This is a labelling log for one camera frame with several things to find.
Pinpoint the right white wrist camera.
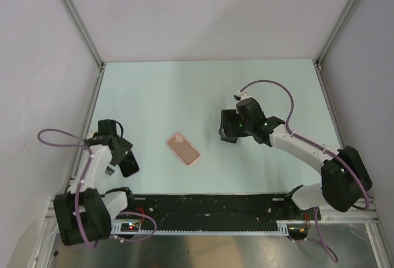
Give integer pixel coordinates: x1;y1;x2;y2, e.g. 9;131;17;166
233;90;252;102

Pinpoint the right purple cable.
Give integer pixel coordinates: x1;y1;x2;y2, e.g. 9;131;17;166
238;79;371;264

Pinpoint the aluminium frame post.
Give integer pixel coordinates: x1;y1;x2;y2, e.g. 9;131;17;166
60;0;105;70
315;0;361;70

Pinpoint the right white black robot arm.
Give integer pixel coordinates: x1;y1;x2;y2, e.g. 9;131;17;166
219;98;372;219

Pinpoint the right small circuit board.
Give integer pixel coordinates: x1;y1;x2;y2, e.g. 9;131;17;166
287;225;309;241

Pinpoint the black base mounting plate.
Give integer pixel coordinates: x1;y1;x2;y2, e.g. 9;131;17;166
126;193;314;230

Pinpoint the white slotted cable duct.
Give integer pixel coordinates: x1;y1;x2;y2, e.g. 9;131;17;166
110;222;288;238

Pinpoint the left small circuit board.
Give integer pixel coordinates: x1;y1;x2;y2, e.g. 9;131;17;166
121;222;140;232

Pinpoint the left aluminium frame post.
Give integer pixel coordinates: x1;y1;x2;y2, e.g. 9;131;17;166
60;0;105;70

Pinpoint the right aluminium frame post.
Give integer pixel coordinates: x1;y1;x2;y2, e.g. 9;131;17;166
315;0;361;70

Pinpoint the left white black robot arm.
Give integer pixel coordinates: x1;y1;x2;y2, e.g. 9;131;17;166
54;119;140;247

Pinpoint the small circuit board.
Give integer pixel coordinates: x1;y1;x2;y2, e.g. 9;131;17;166
287;225;309;241
121;222;140;232

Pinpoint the pink phone case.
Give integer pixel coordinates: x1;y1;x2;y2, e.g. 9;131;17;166
166;132;200;166

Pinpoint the black phone purple edge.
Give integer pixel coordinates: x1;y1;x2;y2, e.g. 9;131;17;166
119;150;140;177

